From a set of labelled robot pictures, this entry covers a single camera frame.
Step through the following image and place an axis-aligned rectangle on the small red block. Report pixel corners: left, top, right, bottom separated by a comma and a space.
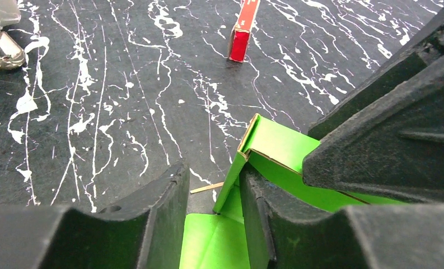
228, 0, 260, 63

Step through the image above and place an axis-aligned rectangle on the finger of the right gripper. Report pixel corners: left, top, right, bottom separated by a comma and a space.
302, 56, 444, 203
307, 7, 444, 140

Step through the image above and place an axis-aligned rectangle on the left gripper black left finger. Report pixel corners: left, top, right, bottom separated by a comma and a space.
0, 160, 190, 268

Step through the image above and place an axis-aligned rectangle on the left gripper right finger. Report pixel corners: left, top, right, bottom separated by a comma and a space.
239, 164, 444, 268

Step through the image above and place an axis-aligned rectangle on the green paper box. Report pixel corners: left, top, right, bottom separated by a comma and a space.
180, 114, 394, 268

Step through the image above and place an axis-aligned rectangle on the white cylindrical drum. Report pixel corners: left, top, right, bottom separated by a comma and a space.
0, 0, 26, 71

